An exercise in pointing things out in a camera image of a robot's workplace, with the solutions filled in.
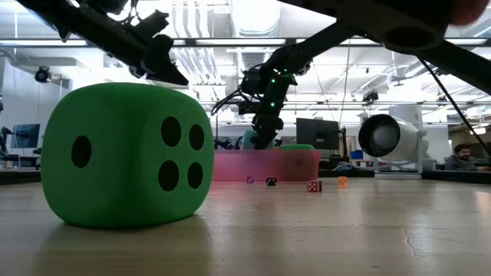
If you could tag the small black die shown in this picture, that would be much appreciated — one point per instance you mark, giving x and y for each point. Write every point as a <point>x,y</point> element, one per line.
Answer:
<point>271,181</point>

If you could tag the glowing ceiling light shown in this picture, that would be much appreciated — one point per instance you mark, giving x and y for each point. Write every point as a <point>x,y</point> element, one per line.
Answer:
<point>477,130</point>

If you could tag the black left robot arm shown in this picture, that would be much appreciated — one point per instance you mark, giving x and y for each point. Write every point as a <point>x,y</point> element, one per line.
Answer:
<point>76,23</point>

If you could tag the white round ceiling duct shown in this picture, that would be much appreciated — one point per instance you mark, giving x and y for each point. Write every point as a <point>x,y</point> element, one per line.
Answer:
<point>255,19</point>

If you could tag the small orange die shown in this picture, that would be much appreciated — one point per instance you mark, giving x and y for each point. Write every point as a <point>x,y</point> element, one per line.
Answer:
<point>342,182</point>

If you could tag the screen with blue picture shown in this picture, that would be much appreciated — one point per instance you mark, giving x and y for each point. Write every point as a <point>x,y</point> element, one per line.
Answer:
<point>25,136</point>

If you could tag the small purple die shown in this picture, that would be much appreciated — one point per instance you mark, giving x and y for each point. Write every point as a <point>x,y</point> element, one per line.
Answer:
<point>250,179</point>

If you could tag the pink plastic tray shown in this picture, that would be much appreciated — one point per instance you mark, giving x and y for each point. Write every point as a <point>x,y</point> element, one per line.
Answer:
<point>268,165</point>

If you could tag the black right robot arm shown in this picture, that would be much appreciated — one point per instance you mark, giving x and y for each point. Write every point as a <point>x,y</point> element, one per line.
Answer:
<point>383,23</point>

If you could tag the blue storage box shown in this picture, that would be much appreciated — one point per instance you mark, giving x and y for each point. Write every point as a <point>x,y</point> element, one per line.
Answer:
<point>356,154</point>

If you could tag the black computer monitor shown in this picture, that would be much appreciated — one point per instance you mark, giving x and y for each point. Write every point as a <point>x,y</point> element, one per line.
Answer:
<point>316,134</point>

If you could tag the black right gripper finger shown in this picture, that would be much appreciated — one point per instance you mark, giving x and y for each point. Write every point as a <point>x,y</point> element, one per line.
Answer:
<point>264,138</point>

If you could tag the white camera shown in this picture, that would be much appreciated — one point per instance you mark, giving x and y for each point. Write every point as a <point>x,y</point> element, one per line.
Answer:
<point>406,142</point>

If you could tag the person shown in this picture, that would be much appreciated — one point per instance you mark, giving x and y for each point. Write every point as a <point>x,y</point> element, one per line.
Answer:
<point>460,163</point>

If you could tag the green foam die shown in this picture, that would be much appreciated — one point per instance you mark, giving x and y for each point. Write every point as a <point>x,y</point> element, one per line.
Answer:
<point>297,147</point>
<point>126,191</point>

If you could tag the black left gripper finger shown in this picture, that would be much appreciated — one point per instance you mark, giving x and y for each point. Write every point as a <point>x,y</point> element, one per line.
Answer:
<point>165,65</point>

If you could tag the small red die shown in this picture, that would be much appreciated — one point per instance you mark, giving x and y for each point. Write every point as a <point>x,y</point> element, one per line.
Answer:
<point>314,186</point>

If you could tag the teal foam die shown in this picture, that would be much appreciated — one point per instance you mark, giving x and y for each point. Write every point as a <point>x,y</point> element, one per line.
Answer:
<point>248,140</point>

